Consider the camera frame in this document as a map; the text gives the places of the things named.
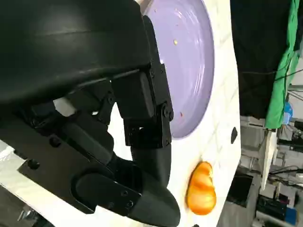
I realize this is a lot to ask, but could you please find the lilac plate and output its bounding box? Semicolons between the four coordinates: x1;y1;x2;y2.
142;0;215;140

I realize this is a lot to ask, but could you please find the green cloth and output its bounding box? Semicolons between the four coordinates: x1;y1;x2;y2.
265;0;303;130

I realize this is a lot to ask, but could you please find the black curtain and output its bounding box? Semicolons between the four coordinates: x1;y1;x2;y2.
231;0;293;118

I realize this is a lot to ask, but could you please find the orange white toy bread roll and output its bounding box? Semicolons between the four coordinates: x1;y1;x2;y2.
185;161;217;216

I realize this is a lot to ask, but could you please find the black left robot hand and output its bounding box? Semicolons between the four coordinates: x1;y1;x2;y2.
0;0;182;227

